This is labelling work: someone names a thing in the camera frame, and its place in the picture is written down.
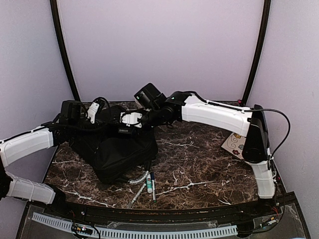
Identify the black front rail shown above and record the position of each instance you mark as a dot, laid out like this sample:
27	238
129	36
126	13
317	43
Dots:
239	214

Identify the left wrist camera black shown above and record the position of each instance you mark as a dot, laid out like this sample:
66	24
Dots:
70	112

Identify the white clear pen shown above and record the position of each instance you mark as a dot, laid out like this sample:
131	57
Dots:
136	196

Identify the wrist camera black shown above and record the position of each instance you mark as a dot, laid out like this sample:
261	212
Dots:
149	97
70	112

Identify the blue cap white marker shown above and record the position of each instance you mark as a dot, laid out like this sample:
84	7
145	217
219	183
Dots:
153	187

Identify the black student backpack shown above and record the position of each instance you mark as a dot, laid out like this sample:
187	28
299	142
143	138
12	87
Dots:
118	153

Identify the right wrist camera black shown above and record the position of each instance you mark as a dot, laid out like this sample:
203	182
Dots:
149	97

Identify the white glue stick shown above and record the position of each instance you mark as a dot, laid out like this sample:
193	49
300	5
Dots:
149	183

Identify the right black frame post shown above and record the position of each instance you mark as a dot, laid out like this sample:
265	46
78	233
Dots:
258	51

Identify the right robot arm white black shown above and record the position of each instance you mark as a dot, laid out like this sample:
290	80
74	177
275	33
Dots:
248	122

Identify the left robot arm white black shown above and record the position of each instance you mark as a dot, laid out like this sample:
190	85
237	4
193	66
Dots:
45	136

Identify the left black frame post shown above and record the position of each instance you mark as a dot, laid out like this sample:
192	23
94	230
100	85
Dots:
62	48

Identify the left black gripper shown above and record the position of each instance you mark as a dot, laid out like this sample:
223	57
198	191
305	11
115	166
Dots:
99	129

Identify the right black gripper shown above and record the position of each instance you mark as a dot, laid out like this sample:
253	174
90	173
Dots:
135	125

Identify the white cable duct strip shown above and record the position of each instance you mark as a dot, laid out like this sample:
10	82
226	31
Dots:
129	231

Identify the floral square plate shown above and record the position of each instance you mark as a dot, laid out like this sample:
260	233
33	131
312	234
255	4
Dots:
234	144

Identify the black frame post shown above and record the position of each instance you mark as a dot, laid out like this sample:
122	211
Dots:
258	51
62	48

